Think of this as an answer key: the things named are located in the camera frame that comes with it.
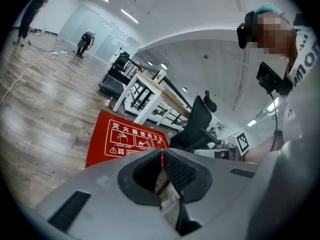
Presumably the person's head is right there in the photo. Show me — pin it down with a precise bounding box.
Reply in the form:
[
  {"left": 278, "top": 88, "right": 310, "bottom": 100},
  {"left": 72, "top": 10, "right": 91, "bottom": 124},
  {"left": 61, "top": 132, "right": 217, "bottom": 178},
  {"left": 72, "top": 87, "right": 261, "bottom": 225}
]
[{"left": 252, "top": 11, "right": 299, "bottom": 60}]

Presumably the person's white printed shirt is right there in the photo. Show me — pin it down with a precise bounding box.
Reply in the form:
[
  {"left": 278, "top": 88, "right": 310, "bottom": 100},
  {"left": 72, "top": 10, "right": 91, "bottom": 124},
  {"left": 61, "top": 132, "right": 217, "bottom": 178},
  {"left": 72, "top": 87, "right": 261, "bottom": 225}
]
[{"left": 274, "top": 12, "right": 320, "bottom": 145}]

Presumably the black tablet cable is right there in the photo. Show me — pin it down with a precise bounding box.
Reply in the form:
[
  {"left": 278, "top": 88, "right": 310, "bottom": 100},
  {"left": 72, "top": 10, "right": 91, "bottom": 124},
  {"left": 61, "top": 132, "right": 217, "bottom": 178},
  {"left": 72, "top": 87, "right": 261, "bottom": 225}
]
[{"left": 268, "top": 92, "right": 284, "bottom": 153}]

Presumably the black head-mounted camera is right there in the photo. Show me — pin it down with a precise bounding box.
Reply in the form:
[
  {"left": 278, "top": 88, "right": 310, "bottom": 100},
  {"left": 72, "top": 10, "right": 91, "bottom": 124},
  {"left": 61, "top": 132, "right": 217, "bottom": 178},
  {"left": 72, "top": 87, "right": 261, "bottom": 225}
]
[{"left": 236, "top": 10, "right": 259, "bottom": 50}]

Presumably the black mesh office chair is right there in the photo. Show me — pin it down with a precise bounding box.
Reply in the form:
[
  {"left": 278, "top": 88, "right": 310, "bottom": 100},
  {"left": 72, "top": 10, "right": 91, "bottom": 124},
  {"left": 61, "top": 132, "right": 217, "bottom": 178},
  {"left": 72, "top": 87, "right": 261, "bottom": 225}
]
[{"left": 169, "top": 90, "right": 221, "bottom": 153}]

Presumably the long white power cable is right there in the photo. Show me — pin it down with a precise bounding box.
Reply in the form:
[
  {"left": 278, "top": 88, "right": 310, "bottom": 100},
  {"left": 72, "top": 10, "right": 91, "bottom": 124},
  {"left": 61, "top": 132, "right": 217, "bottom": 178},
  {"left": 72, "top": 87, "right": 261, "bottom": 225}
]
[{"left": 0, "top": 52, "right": 52, "bottom": 106}]

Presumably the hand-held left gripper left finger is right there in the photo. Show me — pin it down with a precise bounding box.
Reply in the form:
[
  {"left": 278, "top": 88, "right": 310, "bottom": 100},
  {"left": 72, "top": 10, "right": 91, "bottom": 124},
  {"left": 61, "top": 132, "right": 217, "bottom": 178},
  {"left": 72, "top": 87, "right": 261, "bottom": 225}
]
[{"left": 36, "top": 148, "right": 181, "bottom": 240}]

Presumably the black metal railing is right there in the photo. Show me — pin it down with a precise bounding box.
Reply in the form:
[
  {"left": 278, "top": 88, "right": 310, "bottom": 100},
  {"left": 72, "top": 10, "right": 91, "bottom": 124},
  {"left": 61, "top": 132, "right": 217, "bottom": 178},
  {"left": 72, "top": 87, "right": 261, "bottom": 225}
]
[{"left": 124, "top": 58, "right": 194, "bottom": 125}]

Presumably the wooden table with white legs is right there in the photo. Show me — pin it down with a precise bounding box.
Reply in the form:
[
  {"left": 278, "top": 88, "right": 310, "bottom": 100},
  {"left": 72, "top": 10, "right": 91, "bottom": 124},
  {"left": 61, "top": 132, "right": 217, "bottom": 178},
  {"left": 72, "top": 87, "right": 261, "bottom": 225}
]
[{"left": 112, "top": 70, "right": 192, "bottom": 133}]

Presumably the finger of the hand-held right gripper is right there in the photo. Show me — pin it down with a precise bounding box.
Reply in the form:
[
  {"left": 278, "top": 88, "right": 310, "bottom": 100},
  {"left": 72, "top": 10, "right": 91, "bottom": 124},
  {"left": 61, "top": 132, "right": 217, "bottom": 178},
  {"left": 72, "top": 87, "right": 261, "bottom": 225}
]
[{"left": 194, "top": 148, "right": 216, "bottom": 159}]

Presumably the black tablet screen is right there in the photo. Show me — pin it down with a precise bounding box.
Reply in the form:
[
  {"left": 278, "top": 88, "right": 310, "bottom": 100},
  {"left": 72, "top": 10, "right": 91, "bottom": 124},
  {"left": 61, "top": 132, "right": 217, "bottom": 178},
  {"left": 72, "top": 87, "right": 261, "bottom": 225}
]
[{"left": 255, "top": 61, "right": 294, "bottom": 96}]

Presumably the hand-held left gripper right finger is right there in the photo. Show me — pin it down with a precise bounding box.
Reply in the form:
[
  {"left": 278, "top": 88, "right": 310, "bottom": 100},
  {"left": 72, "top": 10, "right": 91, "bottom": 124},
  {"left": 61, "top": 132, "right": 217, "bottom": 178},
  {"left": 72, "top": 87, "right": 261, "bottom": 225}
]
[{"left": 163, "top": 148, "right": 260, "bottom": 235}]

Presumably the white drink bottle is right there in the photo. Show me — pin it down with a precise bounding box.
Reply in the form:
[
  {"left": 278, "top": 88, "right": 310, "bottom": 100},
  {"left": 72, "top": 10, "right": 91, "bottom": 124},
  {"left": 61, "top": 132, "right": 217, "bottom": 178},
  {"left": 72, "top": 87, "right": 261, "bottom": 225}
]
[{"left": 153, "top": 69, "right": 167, "bottom": 83}]

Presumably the black treadmill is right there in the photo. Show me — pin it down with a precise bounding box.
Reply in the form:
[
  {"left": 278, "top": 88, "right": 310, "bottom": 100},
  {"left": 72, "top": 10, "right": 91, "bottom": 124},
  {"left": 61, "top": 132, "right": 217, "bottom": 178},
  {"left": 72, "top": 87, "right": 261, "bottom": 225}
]
[{"left": 98, "top": 56, "right": 137, "bottom": 98}]

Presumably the person's right forearm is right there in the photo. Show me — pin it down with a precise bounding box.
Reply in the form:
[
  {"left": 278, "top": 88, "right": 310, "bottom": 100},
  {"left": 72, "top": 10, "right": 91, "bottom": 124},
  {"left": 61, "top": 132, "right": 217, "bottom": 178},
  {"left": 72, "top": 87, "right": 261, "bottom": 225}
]
[{"left": 243, "top": 136, "right": 286, "bottom": 165}]

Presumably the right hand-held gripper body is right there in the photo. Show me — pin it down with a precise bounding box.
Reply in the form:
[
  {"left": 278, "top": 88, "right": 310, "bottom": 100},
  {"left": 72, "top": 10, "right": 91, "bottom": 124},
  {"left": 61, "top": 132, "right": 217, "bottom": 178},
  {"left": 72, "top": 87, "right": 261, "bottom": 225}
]
[{"left": 214, "top": 132, "right": 251, "bottom": 162}]

